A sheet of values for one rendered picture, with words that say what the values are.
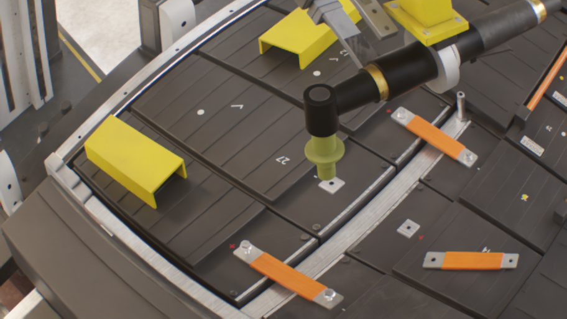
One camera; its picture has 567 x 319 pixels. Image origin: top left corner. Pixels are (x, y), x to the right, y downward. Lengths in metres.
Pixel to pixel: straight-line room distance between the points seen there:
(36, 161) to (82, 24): 1.88
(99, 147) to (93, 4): 2.24
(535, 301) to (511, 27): 0.40
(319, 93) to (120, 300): 0.33
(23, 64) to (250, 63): 1.22
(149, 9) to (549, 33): 0.74
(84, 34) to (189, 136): 2.06
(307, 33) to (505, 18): 0.39
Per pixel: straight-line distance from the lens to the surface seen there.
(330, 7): 1.25
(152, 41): 1.76
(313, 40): 1.49
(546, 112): 1.46
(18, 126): 2.65
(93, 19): 3.51
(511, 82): 1.49
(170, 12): 1.68
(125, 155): 1.38
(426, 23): 1.14
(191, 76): 1.51
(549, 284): 1.22
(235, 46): 1.55
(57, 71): 2.78
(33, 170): 1.65
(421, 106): 1.45
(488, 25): 1.25
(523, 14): 1.30
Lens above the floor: 1.98
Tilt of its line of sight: 44 degrees down
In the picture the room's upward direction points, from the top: 7 degrees counter-clockwise
